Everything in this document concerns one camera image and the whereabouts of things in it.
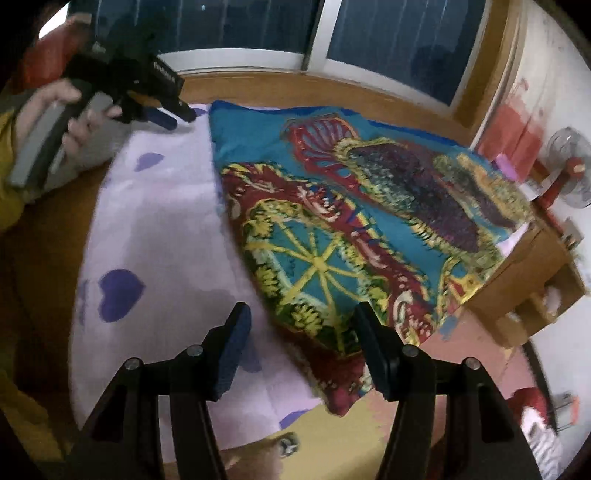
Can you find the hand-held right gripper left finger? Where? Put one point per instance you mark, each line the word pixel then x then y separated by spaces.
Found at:
pixel 233 355

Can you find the wooden window surround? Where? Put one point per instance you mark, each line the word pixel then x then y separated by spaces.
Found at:
pixel 485 69

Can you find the coral red curtain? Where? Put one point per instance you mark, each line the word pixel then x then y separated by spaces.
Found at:
pixel 508 134

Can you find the person's yellow clothing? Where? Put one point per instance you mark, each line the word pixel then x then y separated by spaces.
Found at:
pixel 27 406

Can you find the blue colourful printed cloth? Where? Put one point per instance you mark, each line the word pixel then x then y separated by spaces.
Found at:
pixel 360 207

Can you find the red grey electric fan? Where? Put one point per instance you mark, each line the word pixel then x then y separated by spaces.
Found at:
pixel 570 166

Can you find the clear jar orange lid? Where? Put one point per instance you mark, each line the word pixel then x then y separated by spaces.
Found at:
pixel 569 408

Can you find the red white clothes pile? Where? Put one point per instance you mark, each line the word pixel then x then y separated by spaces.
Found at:
pixel 540 424

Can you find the wooden nightstand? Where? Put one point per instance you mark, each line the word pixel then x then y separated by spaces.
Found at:
pixel 526 277

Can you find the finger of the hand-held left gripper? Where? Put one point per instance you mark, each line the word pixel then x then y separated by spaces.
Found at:
pixel 178 107
pixel 159 119

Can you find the person's left hand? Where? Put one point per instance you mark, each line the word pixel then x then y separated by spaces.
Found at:
pixel 41 104

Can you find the red cloth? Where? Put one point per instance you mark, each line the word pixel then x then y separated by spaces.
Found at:
pixel 46 57

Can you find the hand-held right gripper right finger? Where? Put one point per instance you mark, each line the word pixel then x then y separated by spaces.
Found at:
pixel 373 355

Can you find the pink purple cloth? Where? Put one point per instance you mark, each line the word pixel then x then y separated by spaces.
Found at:
pixel 507 167

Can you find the small round metal object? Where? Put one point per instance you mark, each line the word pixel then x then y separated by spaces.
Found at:
pixel 288 445

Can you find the lilac dotted bed sheet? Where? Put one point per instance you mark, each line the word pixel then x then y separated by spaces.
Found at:
pixel 161 240

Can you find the dark glass window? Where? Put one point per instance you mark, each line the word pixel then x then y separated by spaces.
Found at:
pixel 258 27

